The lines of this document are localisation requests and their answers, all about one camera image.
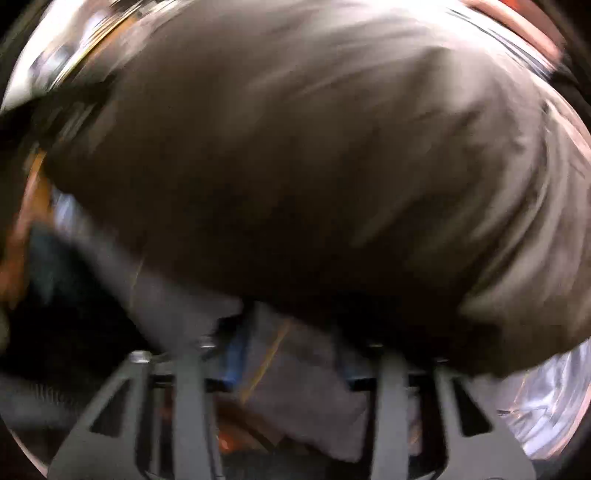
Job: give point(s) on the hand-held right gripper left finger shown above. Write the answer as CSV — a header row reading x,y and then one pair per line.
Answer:
x,y
189,392

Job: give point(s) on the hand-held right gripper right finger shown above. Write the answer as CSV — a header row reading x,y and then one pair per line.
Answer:
x,y
392,397

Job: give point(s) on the brown hooded puffer jacket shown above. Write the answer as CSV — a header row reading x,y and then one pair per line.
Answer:
x,y
300,161

